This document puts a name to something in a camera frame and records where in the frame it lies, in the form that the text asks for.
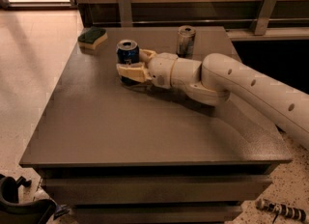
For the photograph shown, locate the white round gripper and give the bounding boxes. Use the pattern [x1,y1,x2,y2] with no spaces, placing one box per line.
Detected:
[116,49,178,89]

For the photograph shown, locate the blue pepsi can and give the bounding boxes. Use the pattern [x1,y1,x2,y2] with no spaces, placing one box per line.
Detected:
[116,39,141,86]

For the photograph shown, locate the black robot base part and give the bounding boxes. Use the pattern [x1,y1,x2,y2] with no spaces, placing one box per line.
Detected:
[0,175,70,224]

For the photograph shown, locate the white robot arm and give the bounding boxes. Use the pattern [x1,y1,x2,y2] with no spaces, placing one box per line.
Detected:
[117,50,309,149]

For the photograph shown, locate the silver energy drink can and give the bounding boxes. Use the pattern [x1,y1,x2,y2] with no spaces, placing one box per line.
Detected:
[177,25,196,58]

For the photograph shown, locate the green yellow sponge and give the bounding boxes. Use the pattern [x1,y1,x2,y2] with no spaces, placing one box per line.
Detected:
[77,27,108,50]

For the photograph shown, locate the grey drawer cabinet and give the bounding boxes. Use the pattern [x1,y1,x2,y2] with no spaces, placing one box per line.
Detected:
[20,28,291,224]

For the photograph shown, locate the left metal bracket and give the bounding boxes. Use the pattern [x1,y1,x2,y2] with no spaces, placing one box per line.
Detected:
[117,0,133,27]

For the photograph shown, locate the metal bracket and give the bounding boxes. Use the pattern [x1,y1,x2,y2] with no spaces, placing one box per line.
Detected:
[117,0,133,27]
[250,0,277,36]

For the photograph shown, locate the right metal bracket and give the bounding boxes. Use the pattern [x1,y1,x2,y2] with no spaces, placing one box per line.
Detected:
[250,0,277,36]

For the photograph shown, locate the striped black white handle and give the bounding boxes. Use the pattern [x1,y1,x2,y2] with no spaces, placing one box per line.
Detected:
[255,198,309,223]

